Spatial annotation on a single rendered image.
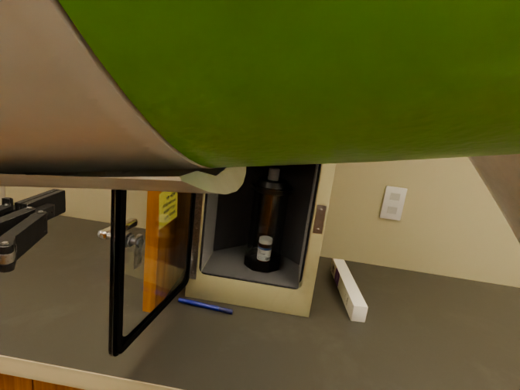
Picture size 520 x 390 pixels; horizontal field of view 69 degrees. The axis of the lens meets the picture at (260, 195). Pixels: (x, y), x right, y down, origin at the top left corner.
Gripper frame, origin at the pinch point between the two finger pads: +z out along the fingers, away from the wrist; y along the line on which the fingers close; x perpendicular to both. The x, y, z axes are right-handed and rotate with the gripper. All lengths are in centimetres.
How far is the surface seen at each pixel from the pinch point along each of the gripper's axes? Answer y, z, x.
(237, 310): -21, 42, 36
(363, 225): -56, 87, 23
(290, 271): -32, 52, 28
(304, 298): -37, 44, 31
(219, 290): -15, 44, 32
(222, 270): -15, 47, 28
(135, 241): -5.2, 15.4, 9.6
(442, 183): -79, 87, 5
